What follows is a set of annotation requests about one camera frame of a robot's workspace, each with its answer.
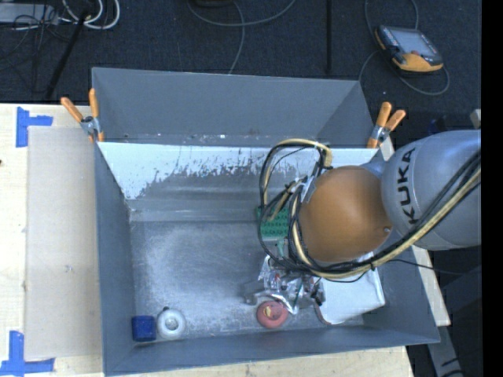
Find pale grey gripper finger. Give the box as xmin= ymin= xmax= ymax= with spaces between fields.
xmin=270 ymin=292 xmax=301 ymax=316
xmin=240 ymin=281 xmax=270 ymax=306

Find red toy apple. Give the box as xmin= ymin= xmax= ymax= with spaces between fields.
xmin=255 ymin=300 xmax=289 ymax=330

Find grey metal bin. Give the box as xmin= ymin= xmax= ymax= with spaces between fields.
xmin=90 ymin=66 xmax=442 ymax=377

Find white round cup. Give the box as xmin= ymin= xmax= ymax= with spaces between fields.
xmin=156 ymin=306 xmax=188 ymax=341

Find blue cylinder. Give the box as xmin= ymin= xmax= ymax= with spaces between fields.
xmin=130 ymin=314 xmax=158 ymax=343

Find pale flat board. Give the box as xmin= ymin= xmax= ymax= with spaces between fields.
xmin=22 ymin=125 xmax=104 ymax=363

